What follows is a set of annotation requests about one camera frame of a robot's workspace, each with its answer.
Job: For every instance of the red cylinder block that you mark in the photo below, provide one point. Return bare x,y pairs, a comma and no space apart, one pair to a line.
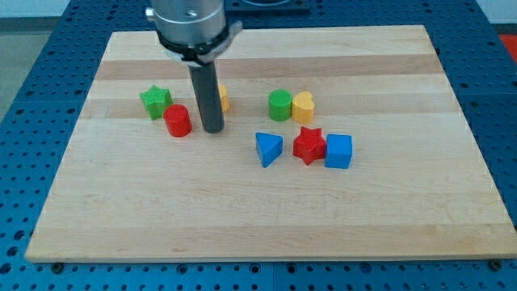
177,120

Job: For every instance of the yellow block behind rod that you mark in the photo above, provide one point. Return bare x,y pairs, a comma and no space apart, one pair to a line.
224,97

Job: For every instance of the yellow heart block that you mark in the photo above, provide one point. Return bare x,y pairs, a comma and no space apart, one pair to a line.
303,107

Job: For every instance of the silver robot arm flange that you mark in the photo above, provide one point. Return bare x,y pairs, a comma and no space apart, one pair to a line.
194,32

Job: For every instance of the green cylinder block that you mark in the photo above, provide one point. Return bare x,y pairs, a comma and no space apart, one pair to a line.
280,102

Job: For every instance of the wooden board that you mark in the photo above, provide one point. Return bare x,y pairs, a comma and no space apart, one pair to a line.
417,186

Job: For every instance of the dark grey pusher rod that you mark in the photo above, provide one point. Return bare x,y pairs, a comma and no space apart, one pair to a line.
204,82

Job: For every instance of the blue cube block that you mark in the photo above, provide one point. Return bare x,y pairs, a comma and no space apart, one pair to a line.
339,151

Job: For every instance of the green star block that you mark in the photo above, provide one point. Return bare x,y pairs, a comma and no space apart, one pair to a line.
156,100

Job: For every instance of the red star block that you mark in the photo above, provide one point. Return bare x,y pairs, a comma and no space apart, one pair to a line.
309,145

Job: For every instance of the blue triangle block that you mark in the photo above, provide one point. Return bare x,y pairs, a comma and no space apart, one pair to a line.
269,147

